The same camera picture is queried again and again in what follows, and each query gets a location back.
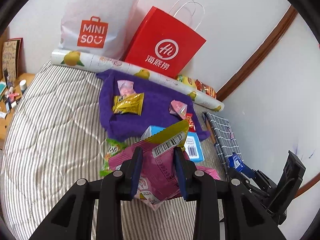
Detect brown wooden baseboard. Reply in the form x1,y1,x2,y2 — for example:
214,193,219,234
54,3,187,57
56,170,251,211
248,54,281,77
299,170,320,198

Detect blue cardboard box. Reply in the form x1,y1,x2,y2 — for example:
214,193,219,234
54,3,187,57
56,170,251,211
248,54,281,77
141,125,205,162

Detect grey plaid folded cloth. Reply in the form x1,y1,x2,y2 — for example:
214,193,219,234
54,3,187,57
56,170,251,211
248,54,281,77
202,111,244,167

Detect lemon print roll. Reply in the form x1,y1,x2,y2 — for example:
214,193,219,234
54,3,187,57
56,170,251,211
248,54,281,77
51,50,225,112

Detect green snack bag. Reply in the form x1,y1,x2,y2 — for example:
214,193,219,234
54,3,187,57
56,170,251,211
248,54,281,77
99,138,128,178

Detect wooden nightstand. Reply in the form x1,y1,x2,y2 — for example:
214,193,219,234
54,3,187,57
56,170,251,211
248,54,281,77
0,72,35,150

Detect white plastic shopping bag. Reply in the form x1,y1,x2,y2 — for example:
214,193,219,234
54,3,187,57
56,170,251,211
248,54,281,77
58,0,145,60

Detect large pink yellow snack bag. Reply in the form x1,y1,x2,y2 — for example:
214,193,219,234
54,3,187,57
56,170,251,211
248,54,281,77
107,119,190,212

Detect red snack packet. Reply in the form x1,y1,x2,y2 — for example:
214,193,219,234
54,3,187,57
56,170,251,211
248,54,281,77
185,114,196,133

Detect brown board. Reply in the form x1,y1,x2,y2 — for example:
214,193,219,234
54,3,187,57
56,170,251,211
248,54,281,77
205,115,216,144

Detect yellow snack packet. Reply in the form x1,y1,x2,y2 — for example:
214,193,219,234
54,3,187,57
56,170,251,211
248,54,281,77
111,92,145,116

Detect purple towel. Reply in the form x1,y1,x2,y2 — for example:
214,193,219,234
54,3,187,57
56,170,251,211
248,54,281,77
96,69,212,142

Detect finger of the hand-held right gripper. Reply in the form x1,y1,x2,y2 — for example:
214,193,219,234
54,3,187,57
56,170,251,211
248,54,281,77
227,167,269,201
242,165,277,189

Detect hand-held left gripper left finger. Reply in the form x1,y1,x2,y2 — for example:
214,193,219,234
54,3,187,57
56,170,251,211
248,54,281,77
30,146,143,240

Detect red paper bag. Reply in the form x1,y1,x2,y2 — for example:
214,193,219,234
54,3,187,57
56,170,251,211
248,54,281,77
122,0,207,78

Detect orange snack bag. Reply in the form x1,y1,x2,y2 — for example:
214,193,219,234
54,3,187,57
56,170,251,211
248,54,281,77
194,79,217,98

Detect small pink candy packet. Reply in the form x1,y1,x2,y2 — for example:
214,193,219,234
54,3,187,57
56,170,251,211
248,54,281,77
169,100,188,118
117,79,136,97

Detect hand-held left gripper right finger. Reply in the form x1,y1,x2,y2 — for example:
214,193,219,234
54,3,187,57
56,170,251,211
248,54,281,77
174,146,287,240

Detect brown wooden trim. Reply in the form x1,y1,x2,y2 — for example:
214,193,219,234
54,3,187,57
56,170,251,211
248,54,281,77
216,5,298,101

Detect blue snack packet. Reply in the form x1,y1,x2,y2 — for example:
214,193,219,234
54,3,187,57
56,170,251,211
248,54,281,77
228,152,243,172

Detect patterned picture frame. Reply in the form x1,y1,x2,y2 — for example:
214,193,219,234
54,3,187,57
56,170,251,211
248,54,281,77
1,38,24,80

